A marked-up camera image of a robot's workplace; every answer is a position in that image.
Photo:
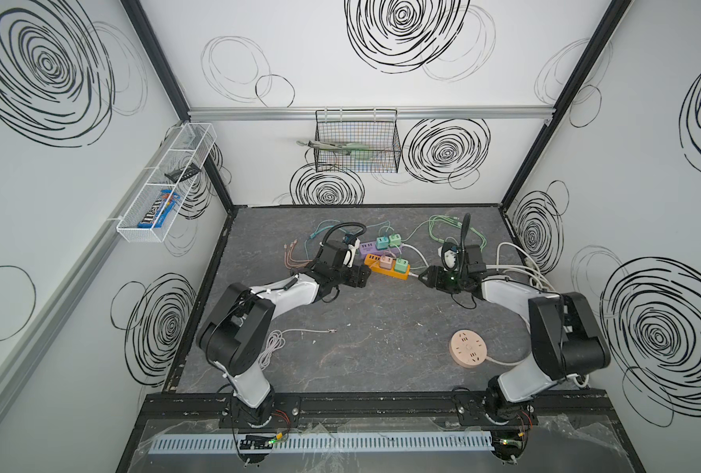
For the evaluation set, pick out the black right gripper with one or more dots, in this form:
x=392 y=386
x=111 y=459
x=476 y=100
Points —
x=435 y=278

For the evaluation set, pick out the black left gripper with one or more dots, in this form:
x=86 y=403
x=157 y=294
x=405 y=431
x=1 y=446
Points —
x=356 y=275

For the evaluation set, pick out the purple power strip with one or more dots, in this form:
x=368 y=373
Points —
x=367 y=248

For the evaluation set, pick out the orange power strip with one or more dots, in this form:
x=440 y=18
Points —
x=372 y=261

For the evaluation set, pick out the pink charger adapter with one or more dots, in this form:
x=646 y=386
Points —
x=386 y=262

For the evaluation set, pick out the light green charger adapter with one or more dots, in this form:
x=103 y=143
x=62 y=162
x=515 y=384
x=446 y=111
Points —
x=401 y=266
x=395 y=241

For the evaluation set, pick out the round pink power socket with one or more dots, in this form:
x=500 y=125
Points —
x=467 y=349

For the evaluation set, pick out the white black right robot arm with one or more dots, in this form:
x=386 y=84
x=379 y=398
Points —
x=565 y=338

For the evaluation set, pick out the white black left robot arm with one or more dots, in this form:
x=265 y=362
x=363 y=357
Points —
x=235 y=332

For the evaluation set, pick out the left black corrugated conduit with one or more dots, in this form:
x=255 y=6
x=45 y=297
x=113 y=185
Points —
x=345 y=229

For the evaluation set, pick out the green tongs in basket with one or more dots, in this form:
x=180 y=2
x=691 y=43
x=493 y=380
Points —
x=339 y=152

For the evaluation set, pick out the black remote control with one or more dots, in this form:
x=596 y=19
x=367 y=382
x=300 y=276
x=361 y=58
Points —
x=183 y=174

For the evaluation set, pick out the blue candy packet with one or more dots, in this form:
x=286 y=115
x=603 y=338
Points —
x=164 y=203

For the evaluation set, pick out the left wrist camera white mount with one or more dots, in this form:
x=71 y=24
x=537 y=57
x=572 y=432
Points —
x=352 y=243

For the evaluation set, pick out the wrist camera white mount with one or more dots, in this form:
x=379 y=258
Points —
x=449 y=254
x=352 y=243

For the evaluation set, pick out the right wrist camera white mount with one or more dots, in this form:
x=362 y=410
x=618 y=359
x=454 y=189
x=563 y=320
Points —
x=449 y=254

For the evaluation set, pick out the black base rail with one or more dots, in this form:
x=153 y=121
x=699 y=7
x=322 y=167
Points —
x=470 y=408

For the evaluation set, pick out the black wire wall basket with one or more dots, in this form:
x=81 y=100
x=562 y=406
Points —
x=374 y=127

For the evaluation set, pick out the white slotted cable duct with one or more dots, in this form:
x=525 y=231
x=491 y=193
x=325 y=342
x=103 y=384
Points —
x=391 y=442

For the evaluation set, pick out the white wire wall shelf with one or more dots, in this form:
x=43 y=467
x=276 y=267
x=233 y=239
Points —
x=189 y=142

